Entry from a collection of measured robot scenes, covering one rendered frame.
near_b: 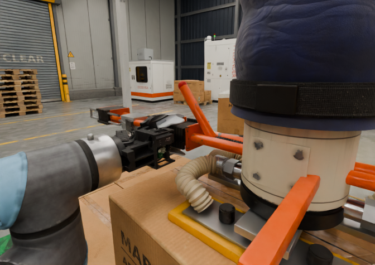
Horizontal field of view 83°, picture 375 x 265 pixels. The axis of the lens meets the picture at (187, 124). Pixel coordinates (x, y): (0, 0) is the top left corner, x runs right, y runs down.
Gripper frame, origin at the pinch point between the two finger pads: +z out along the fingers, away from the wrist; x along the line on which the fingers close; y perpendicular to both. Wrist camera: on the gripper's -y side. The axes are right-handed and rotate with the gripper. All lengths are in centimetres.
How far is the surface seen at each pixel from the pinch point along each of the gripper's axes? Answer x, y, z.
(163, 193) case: -12.4, 3.4, -9.2
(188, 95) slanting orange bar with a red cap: 9.5, 4.3, -0.6
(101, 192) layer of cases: -51, -75, 9
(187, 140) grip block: -0.1, 6.7, -4.0
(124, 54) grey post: 50, -314, 183
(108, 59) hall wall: 91, -999, 519
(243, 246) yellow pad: -10.7, 25.4, -12.9
